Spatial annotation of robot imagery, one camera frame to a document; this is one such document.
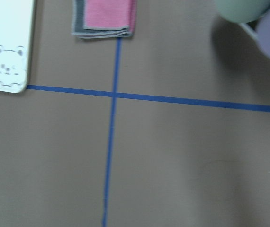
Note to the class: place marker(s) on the cream bear tray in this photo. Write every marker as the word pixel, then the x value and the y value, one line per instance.
pixel 16 40

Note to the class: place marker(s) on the green plastic cup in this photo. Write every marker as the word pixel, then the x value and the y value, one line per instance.
pixel 241 11

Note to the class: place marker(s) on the pink cloth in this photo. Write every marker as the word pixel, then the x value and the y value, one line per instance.
pixel 110 15

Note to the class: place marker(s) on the grey cloth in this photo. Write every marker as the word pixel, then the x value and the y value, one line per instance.
pixel 78 30

